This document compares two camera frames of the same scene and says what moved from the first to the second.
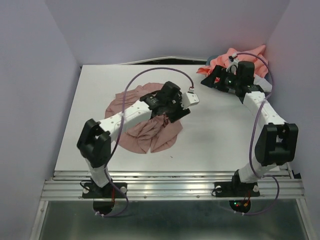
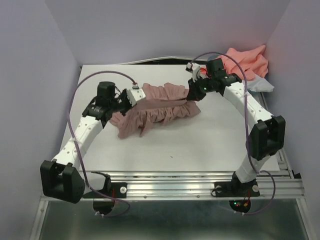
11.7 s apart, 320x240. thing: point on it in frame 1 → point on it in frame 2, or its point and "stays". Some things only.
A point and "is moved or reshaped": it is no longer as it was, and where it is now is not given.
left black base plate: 90,190 stays
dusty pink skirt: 153,133 is moved or reshaped
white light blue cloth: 264,85 stays
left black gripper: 179,112 → 124,94
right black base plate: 234,189 stays
